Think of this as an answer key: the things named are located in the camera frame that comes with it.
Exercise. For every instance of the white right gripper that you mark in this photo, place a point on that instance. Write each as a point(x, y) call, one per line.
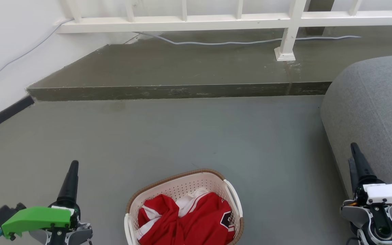
point(391, 193)

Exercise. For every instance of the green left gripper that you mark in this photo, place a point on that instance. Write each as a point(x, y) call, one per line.
point(36, 217)

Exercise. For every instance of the white plastic laundry basket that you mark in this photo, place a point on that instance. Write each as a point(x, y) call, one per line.
point(182, 185)

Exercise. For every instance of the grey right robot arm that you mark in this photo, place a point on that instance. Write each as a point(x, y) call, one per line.
point(379, 221)

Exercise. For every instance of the grey fabric sofa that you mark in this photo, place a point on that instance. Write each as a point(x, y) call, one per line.
point(376, 112)

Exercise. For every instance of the black baseboard strip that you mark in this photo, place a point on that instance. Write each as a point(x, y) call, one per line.
point(2, 115)

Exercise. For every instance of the red jersey garment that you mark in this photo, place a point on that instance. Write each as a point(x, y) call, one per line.
point(199, 221)

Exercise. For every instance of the white railing fence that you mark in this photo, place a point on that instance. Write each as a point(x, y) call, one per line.
point(189, 23)

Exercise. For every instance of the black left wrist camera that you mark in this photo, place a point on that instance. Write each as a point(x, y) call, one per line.
point(3, 212)

